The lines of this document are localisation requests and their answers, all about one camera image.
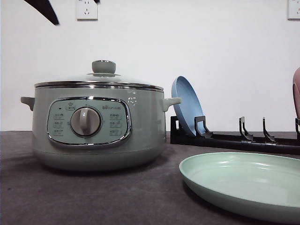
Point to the green plate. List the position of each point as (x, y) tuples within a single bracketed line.
[(264, 183)]

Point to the black plate rack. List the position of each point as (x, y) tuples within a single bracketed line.
[(245, 141)]

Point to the blue plate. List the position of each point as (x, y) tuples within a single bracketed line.
[(190, 106)]

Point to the white wall socket right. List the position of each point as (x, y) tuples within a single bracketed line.
[(292, 11)]

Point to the green electric steamer pot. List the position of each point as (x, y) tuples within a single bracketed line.
[(99, 126)]

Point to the white wall socket left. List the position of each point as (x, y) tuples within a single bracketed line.
[(86, 11)]

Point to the white wall socket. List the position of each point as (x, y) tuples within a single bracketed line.
[(86, 11), (292, 11)]

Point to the pink plate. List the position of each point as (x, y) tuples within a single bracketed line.
[(296, 92)]

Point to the glass lid with green knob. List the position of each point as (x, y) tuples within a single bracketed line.
[(103, 75)]

